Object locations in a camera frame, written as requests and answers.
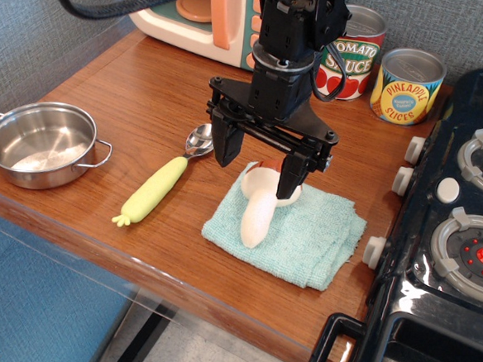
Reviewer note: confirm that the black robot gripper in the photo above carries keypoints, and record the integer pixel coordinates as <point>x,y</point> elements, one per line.
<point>274,108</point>

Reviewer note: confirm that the small stainless steel pan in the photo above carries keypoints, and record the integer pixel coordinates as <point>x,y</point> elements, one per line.
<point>49,144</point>

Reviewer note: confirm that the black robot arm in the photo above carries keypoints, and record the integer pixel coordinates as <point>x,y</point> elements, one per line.
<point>293,29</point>

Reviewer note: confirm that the toy microwave teal and cream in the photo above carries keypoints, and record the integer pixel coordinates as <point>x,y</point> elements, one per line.
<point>221,30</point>

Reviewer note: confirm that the plush mushroom toy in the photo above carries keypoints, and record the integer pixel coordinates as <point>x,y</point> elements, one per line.
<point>259,186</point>

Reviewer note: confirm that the folded teal cloth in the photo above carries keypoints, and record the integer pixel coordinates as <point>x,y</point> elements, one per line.
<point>307,243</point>

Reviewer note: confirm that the tomato sauce can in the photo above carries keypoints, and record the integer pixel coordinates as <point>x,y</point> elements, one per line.
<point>359,48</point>

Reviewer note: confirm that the white stove knob middle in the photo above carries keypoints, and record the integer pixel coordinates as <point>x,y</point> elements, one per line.
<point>402,179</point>

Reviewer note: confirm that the white stove knob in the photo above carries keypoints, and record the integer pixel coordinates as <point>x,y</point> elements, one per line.
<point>373,251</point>
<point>402,179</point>
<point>414,149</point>

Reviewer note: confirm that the white stove knob bottom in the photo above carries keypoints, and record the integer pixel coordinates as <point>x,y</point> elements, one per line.
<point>373,251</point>

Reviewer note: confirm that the white stove knob top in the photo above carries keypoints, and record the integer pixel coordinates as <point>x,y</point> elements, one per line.
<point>414,149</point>

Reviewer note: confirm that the pineapple slices can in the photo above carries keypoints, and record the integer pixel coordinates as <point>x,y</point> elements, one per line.
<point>407,85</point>

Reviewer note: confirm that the black toy stove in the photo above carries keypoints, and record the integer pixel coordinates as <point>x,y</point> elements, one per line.
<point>426,302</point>

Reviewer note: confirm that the spoon with yellow handle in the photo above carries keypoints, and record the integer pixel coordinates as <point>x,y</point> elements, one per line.
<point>149,195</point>

